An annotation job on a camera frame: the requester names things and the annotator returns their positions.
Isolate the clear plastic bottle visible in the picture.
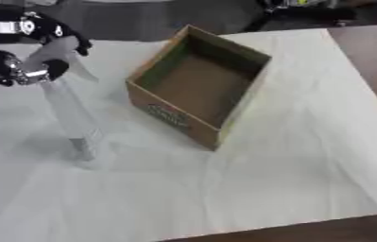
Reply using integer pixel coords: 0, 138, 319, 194
19, 35, 109, 163

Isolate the tan cardboard box green inside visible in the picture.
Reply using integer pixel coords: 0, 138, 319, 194
123, 24, 274, 151

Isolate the black chair base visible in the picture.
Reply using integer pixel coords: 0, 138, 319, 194
242, 0, 360, 33

